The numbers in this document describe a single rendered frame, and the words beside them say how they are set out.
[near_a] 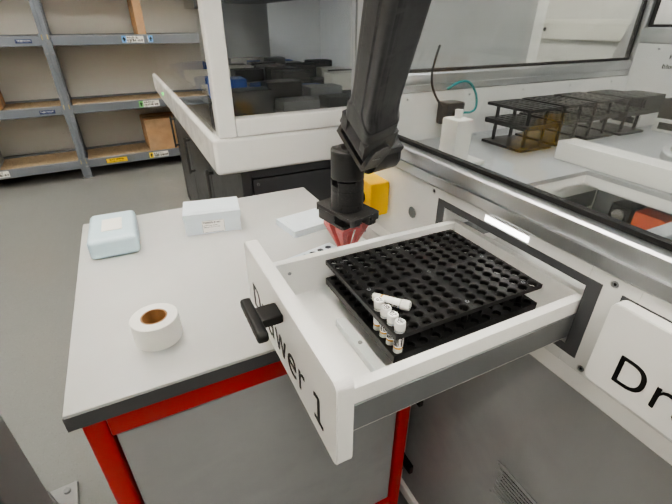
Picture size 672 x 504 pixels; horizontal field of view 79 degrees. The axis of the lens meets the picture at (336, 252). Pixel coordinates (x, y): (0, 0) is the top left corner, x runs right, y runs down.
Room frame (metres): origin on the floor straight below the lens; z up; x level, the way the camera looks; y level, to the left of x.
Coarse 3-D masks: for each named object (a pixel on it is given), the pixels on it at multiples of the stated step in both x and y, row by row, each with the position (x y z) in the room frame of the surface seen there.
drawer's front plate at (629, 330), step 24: (624, 312) 0.34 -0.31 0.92; (648, 312) 0.34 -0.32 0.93; (600, 336) 0.35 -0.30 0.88; (624, 336) 0.33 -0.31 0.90; (648, 336) 0.32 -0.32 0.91; (600, 360) 0.35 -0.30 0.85; (648, 360) 0.31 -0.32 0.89; (600, 384) 0.34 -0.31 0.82; (624, 384) 0.32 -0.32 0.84; (648, 384) 0.30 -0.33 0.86; (648, 408) 0.29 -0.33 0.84
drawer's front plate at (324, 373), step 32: (256, 256) 0.45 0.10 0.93; (256, 288) 0.46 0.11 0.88; (288, 288) 0.38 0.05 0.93; (288, 320) 0.34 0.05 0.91; (288, 352) 0.35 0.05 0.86; (320, 352) 0.28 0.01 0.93; (320, 384) 0.27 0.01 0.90; (352, 384) 0.24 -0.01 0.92; (320, 416) 0.27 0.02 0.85; (352, 416) 0.24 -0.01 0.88; (352, 448) 0.25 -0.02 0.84
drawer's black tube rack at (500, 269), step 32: (352, 256) 0.50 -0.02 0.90; (416, 256) 0.50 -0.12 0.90; (448, 256) 0.50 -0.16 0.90; (480, 256) 0.50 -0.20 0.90; (384, 288) 0.42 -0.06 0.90; (416, 288) 0.42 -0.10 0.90; (448, 288) 0.42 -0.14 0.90; (480, 288) 0.42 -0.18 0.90; (512, 288) 0.42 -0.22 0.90; (416, 320) 0.36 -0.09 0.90; (448, 320) 0.36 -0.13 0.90; (480, 320) 0.39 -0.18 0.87; (384, 352) 0.35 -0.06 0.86; (416, 352) 0.34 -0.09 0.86
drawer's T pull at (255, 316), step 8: (240, 304) 0.38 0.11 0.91; (248, 304) 0.37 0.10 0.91; (272, 304) 0.37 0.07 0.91; (248, 312) 0.36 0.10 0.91; (256, 312) 0.36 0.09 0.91; (264, 312) 0.36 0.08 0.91; (272, 312) 0.36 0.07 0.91; (280, 312) 0.36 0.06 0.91; (248, 320) 0.35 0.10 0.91; (256, 320) 0.34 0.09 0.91; (264, 320) 0.35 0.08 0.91; (272, 320) 0.35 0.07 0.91; (280, 320) 0.35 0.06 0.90; (256, 328) 0.33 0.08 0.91; (264, 328) 0.33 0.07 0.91; (256, 336) 0.32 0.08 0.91; (264, 336) 0.32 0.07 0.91
